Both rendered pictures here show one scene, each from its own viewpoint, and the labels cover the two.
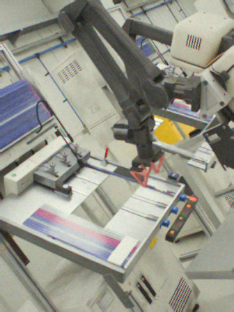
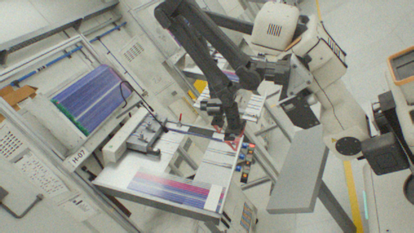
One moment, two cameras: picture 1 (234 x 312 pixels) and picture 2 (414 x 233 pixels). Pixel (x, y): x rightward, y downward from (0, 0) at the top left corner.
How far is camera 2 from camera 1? 0.36 m
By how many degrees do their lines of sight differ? 11
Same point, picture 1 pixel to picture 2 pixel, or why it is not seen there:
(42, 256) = not seen: hidden behind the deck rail
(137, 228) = (218, 176)
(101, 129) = (163, 95)
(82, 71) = (144, 51)
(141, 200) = (215, 152)
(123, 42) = (217, 35)
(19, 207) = (119, 173)
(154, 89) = (248, 74)
